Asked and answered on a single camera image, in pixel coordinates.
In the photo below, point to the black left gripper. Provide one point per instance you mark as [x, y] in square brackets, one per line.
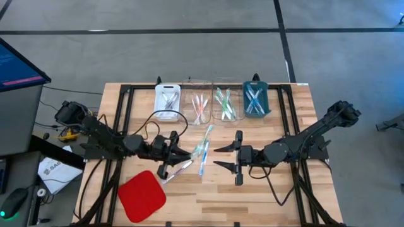
[170, 151]

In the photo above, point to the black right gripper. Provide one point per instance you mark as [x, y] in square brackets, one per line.
[255, 156]

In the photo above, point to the orange toothbrush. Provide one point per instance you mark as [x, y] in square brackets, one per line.
[199, 107]
[194, 108]

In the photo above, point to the green toothbrush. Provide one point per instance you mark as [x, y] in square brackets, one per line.
[224, 108]
[206, 135]
[229, 102]
[219, 102]
[228, 94]
[221, 99]

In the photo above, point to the blue toothbrush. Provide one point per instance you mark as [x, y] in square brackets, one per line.
[249, 96]
[257, 95]
[204, 157]
[253, 104]

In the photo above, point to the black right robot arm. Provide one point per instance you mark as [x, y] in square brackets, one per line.
[315, 129]

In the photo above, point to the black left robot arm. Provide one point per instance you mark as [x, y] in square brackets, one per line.
[98, 132]

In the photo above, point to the clear plastic bin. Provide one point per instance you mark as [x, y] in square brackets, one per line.
[217, 116]
[186, 118]

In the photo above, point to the white plastic bin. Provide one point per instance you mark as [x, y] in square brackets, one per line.
[161, 116]

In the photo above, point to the red cloth pad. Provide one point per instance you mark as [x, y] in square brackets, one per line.
[142, 197]

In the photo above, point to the teal plastic bin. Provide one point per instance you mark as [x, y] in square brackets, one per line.
[265, 110]

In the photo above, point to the small white label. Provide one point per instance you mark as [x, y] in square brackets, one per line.
[301, 84]

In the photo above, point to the yellow power plug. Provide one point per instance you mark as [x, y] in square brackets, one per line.
[67, 137]

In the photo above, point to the white printed booklet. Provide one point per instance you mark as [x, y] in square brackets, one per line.
[60, 173]

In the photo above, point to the white tape roll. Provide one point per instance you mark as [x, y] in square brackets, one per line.
[38, 192]

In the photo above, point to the grey desk black edge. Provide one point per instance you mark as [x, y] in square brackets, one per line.
[19, 176]

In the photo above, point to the black computer mouse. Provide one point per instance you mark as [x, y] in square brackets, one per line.
[14, 201]

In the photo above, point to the black keyboard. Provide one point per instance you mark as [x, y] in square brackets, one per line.
[2, 176]

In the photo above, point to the computer monitor blue screen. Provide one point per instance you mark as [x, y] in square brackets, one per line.
[15, 67]

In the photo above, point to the small dark floor stand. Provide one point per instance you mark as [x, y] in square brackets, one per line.
[401, 19]

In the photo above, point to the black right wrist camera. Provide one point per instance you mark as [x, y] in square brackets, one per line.
[247, 156]

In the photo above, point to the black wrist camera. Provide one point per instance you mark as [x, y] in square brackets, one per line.
[159, 145]
[247, 156]

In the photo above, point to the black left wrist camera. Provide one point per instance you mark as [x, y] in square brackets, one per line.
[159, 145]

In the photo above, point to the black aluminium rig frame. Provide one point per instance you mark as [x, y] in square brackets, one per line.
[142, 86]

